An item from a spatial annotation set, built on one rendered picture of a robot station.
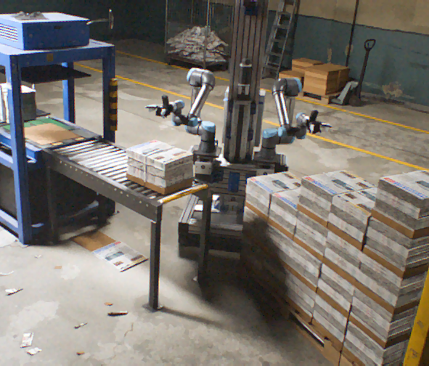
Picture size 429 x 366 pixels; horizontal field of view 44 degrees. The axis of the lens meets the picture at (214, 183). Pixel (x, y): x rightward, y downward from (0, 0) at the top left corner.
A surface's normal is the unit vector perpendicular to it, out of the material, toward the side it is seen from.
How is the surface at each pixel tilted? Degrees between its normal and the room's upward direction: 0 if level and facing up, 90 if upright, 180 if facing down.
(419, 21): 90
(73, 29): 90
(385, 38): 90
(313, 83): 90
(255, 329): 0
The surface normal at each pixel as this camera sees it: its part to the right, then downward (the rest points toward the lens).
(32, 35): 0.74, 0.31
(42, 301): 0.07, -0.92
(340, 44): -0.67, 0.25
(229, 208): -0.13, 0.38
